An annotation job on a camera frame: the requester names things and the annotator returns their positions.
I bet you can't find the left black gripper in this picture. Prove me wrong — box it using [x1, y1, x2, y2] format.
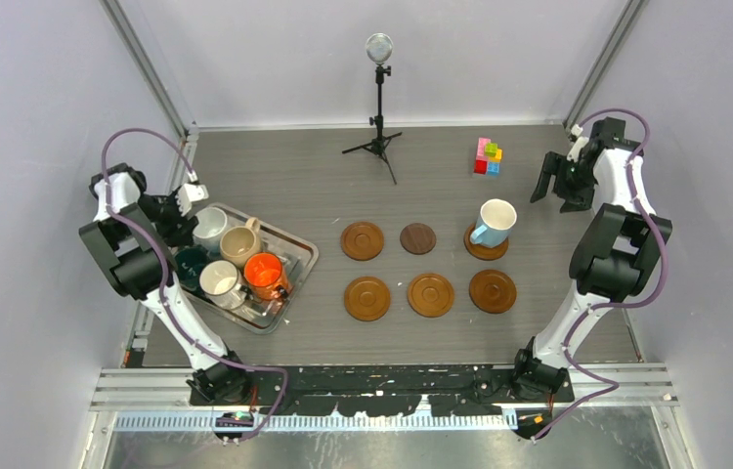
[139, 189, 199, 246]

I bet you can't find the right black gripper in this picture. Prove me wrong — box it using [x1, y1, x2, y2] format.
[532, 150, 598, 213]

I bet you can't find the dark green mug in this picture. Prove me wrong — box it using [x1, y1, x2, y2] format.
[174, 246, 209, 297]

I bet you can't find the white mug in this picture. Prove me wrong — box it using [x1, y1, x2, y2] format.
[193, 206, 230, 254]

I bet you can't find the light blue mug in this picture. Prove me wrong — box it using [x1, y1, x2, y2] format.
[469, 198, 518, 248]

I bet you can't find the brown wooden coaster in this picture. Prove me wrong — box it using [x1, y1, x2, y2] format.
[343, 277, 392, 321]
[468, 270, 517, 314]
[340, 221, 384, 261]
[407, 273, 455, 319]
[463, 225, 510, 261]

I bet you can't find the dark walnut coaster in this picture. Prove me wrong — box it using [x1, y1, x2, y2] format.
[399, 223, 437, 255]

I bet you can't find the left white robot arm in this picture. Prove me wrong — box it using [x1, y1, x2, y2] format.
[78, 163, 252, 405]

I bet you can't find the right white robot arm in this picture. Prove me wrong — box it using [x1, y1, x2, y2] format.
[509, 109, 672, 402]

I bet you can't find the beige mug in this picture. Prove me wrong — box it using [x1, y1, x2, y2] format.
[219, 217, 263, 269]

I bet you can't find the colourful toy block stack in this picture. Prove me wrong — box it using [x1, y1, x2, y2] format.
[472, 138, 503, 178]

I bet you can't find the grey speckled mug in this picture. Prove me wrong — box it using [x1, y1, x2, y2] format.
[199, 260, 252, 311]

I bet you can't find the orange glass mug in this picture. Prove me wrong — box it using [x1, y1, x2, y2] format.
[243, 252, 291, 301]

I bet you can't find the metal tray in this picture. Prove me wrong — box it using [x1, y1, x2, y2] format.
[176, 203, 320, 334]

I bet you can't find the black tripod stand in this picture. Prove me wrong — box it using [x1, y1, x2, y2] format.
[341, 32, 403, 185]

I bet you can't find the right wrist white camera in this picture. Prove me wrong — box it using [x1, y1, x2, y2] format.
[566, 124, 589, 163]

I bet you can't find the aluminium frame rail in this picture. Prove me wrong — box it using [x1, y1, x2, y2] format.
[91, 363, 679, 432]

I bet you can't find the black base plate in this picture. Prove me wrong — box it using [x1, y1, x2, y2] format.
[187, 364, 573, 417]

